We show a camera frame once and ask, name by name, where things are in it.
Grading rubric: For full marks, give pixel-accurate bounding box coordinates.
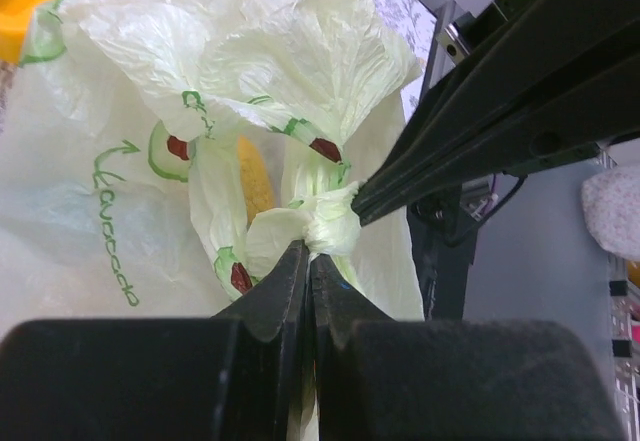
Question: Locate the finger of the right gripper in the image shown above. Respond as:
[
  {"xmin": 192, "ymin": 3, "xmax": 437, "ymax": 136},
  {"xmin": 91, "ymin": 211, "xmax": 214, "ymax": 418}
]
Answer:
[
  {"xmin": 352, "ymin": 51, "xmax": 639, "ymax": 226},
  {"xmin": 369, "ymin": 0, "xmax": 640, "ymax": 187}
]

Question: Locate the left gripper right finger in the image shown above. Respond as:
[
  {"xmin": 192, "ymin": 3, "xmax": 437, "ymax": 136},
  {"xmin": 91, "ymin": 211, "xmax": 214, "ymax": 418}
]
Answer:
[{"xmin": 310, "ymin": 256, "xmax": 624, "ymax": 440}]

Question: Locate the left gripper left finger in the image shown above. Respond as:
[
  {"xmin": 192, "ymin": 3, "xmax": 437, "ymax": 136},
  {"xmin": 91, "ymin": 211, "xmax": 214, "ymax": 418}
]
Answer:
[{"xmin": 1, "ymin": 241, "xmax": 309, "ymax": 440}]

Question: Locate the pale yellow toy lemon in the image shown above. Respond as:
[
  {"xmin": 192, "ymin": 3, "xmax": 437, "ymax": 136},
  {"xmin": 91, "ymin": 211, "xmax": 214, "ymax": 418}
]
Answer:
[{"xmin": 237, "ymin": 136, "xmax": 276, "ymax": 226}]

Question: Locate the light green plastic bag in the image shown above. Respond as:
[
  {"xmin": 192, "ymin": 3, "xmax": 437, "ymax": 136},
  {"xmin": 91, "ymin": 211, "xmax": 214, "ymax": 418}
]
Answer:
[{"xmin": 1, "ymin": 0, "xmax": 423, "ymax": 331}]

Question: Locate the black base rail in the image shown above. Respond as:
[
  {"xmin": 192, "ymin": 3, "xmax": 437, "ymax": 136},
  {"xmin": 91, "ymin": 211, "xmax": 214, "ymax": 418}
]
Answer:
[{"xmin": 407, "ymin": 0, "xmax": 477, "ymax": 320}]

